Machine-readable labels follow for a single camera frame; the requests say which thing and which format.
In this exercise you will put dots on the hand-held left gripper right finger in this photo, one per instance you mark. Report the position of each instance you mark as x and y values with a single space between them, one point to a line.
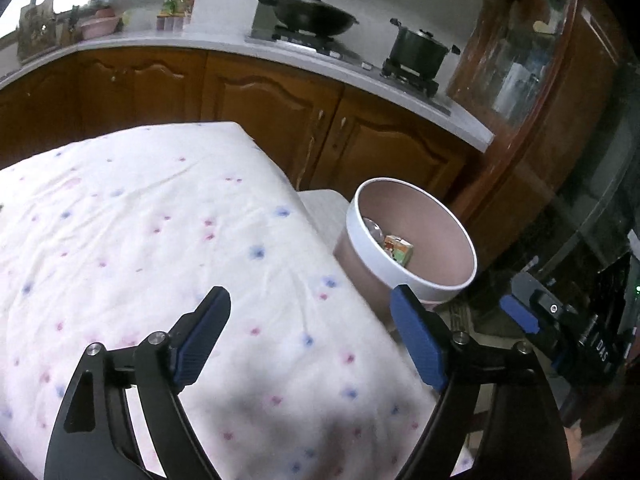
417 340

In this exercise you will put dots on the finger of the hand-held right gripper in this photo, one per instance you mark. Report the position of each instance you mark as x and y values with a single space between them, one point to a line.
555 320

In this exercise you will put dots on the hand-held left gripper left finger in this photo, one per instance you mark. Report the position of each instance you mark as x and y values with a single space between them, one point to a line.
200 345

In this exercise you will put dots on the pink bin with white rim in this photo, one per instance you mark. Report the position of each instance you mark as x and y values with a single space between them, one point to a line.
435 230

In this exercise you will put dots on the small drink carton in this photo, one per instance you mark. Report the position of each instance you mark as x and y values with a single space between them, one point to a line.
399 250

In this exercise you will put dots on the white floral tablecloth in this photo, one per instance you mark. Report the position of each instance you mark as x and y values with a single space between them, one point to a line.
150 240

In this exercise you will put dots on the clear plastic wrapper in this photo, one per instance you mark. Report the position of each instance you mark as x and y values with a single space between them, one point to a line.
374 231

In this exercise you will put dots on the white stool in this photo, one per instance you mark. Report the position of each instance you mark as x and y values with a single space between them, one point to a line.
325 215

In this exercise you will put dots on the brown glass door cabinet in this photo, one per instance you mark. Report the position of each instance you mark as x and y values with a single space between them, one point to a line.
540 85

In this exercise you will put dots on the brown wooden base cabinets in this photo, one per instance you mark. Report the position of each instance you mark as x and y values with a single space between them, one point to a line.
260 105

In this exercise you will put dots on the black cooking pot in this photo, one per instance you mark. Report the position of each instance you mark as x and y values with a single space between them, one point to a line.
417 50

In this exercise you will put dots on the black gas stove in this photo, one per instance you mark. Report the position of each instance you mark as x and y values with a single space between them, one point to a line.
350 57

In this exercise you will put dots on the white kitchen countertop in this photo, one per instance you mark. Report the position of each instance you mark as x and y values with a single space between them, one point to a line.
225 47

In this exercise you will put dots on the group of condiment bottles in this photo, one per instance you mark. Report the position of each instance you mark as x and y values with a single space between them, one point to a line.
174 12

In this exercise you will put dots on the pink plastic basin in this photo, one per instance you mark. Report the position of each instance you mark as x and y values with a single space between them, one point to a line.
100 26

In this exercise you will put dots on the black wok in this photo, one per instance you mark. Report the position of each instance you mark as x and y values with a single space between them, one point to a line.
315 17

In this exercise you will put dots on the wooden cutting board rack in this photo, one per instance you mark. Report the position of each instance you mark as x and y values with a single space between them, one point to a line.
37 32

